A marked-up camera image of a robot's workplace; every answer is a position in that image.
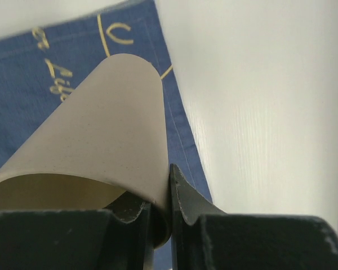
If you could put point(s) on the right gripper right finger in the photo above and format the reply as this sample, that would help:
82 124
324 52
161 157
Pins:
204 237

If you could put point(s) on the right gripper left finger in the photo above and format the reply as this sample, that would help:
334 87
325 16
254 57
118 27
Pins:
116 237

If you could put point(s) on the beige paper cup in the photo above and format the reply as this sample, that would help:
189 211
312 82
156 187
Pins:
108 137

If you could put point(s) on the blue fish placemat cloth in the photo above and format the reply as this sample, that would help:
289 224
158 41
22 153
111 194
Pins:
39 67

